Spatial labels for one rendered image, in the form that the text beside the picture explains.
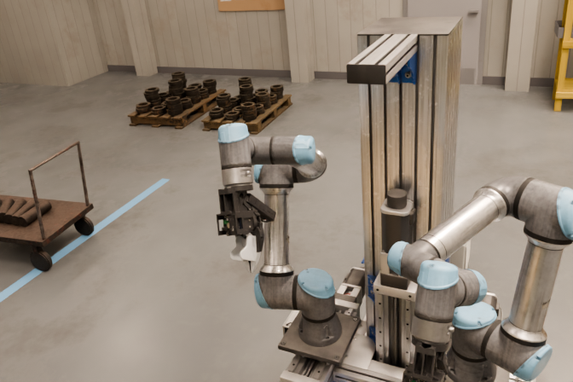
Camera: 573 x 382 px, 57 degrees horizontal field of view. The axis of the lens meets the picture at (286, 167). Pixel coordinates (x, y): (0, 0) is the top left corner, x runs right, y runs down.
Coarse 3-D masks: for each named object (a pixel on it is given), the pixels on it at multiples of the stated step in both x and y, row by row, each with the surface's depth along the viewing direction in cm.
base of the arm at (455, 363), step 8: (448, 352) 161; (456, 352) 154; (448, 360) 159; (456, 360) 155; (464, 360) 153; (472, 360) 151; (480, 360) 151; (488, 360) 152; (456, 368) 155; (464, 368) 153; (472, 368) 152; (480, 368) 152; (488, 368) 153; (496, 368) 157; (456, 376) 155; (464, 376) 154; (472, 376) 153; (480, 376) 152; (488, 376) 154
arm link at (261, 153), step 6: (252, 138) 136; (258, 138) 136; (264, 138) 136; (270, 138) 136; (258, 144) 135; (264, 144) 135; (258, 150) 135; (264, 150) 134; (252, 156) 134; (258, 156) 135; (264, 156) 135; (252, 162) 137; (258, 162) 136; (264, 162) 136; (270, 162) 136
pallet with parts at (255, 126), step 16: (240, 80) 735; (224, 96) 681; (240, 96) 694; (256, 96) 686; (272, 96) 706; (288, 96) 731; (224, 112) 688; (240, 112) 678; (256, 112) 656; (272, 112) 690; (208, 128) 680; (256, 128) 651
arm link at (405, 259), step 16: (512, 176) 138; (480, 192) 137; (496, 192) 134; (512, 192) 134; (464, 208) 131; (480, 208) 131; (496, 208) 133; (512, 208) 134; (448, 224) 126; (464, 224) 126; (480, 224) 129; (416, 240) 125; (432, 240) 122; (448, 240) 123; (464, 240) 126; (400, 256) 120; (416, 256) 118; (432, 256) 117; (448, 256) 123; (400, 272) 120; (416, 272) 116
